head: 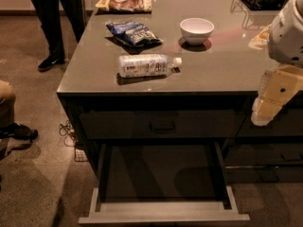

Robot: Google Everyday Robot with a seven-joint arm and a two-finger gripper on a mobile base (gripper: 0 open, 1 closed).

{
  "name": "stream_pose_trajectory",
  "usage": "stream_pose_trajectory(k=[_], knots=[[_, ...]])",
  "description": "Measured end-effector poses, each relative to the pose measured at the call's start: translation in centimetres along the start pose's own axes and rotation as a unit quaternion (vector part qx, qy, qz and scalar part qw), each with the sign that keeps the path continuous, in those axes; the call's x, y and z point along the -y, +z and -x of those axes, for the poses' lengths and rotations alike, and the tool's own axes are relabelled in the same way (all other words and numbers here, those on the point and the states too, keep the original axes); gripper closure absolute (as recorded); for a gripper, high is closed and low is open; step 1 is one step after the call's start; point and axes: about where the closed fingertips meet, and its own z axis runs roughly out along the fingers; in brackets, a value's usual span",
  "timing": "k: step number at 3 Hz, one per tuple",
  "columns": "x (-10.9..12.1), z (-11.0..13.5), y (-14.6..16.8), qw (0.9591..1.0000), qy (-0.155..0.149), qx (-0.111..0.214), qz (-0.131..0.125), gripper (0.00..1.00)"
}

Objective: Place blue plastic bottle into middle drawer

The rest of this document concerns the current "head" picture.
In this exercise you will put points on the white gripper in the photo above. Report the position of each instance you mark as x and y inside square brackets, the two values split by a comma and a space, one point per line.
[288, 37]

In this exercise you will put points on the clear plastic water bottle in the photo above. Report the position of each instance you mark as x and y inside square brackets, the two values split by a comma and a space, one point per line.
[147, 65]

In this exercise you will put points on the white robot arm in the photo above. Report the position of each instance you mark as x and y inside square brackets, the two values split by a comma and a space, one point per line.
[284, 40]

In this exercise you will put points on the open middle drawer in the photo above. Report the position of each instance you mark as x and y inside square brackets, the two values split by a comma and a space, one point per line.
[163, 186]

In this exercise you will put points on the closed top drawer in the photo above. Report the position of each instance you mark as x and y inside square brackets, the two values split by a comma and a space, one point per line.
[160, 124]

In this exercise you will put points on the right cabinet drawers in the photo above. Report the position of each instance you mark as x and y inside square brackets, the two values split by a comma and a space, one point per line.
[271, 154]

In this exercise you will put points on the yellow packet on counter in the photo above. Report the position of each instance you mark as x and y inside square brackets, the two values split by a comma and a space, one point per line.
[260, 41]

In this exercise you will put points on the white ceramic bowl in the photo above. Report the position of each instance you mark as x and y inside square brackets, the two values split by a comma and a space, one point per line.
[196, 31]

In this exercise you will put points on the blue chip bag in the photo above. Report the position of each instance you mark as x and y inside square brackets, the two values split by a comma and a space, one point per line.
[133, 34]

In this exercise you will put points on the brown snack bag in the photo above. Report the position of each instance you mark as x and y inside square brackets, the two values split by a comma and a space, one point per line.
[132, 6]

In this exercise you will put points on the standing person black trousers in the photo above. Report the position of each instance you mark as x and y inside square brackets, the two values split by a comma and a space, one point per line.
[49, 16]

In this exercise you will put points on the seated person leg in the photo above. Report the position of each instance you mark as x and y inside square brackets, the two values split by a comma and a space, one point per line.
[8, 126]

